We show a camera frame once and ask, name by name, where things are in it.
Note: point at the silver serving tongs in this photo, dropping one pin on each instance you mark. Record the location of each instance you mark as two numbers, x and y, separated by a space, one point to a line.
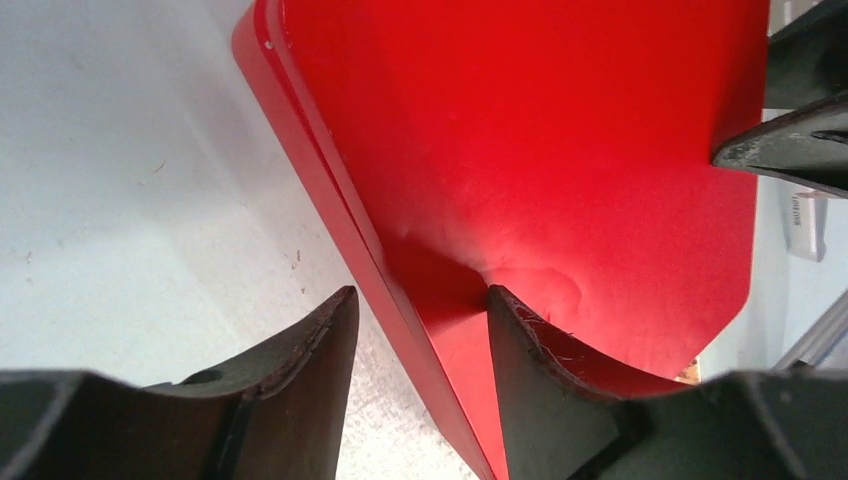
804 212

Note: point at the red chocolate box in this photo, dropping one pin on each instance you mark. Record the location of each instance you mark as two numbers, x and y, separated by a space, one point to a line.
463 407

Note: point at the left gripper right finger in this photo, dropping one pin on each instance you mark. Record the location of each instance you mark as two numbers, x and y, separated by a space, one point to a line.
569 411

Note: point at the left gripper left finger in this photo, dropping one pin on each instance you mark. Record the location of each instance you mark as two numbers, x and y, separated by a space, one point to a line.
274 411

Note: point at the red box lid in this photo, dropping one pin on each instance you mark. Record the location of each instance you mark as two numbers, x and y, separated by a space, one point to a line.
557 148

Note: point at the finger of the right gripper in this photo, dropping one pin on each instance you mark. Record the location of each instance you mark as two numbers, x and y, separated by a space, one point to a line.
807 146
807 60

